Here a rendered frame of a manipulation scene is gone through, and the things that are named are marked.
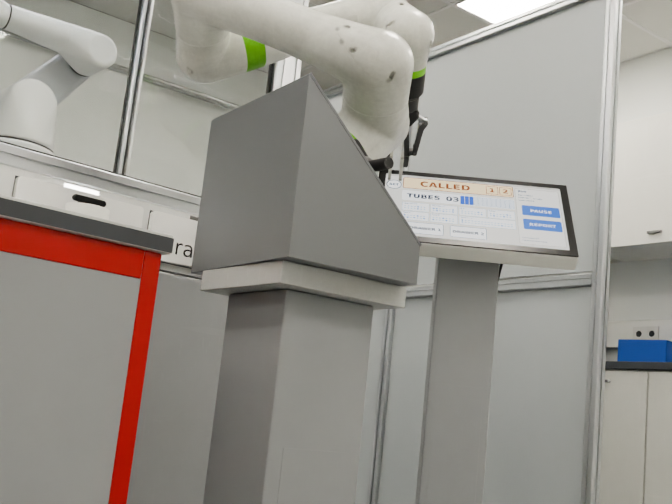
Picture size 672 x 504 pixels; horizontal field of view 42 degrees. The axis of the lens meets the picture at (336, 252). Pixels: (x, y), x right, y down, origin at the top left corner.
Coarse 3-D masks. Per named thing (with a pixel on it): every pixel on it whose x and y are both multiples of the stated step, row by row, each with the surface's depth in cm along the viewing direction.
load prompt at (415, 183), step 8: (408, 184) 240; (416, 184) 240; (424, 184) 241; (432, 184) 241; (440, 184) 241; (448, 184) 241; (456, 184) 241; (464, 184) 241; (472, 184) 241; (480, 184) 242; (456, 192) 238; (464, 192) 238; (472, 192) 239; (480, 192) 239; (488, 192) 239; (496, 192) 239; (504, 192) 239; (512, 192) 239
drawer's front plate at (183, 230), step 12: (156, 216) 201; (168, 216) 203; (156, 228) 201; (168, 228) 203; (180, 228) 205; (192, 228) 207; (180, 240) 205; (192, 240) 207; (180, 252) 204; (192, 252) 206; (180, 264) 204
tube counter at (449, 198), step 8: (448, 200) 235; (456, 200) 235; (464, 200) 236; (472, 200) 236; (480, 200) 236; (488, 200) 236; (496, 200) 236; (504, 200) 236; (512, 200) 236; (504, 208) 233; (512, 208) 234
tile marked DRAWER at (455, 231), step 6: (450, 228) 226; (456, 228) 226; (462, 228) 226; (468, 228) 226; (474, 228) 226; (480, 228) 226; (450, 234) 224; (456, 234) 224; (462, 234) 224; (468, 234) 224; (474, 234) 224; (480, 234) 224; (486, 234) 224
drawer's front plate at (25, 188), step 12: (24, 180) 181; (36, 180) 183; (24, 192) 181; (36, 192) 183; (48, 192) 184; (60, 192) 186; (72, 192) 188; (84, 192) 190; (48, 204) 184; (60, 204) 186; (108, 204) 193; (120, 204) 195; (132, 204) 197; (120, 216) 195; (132, 216) 197
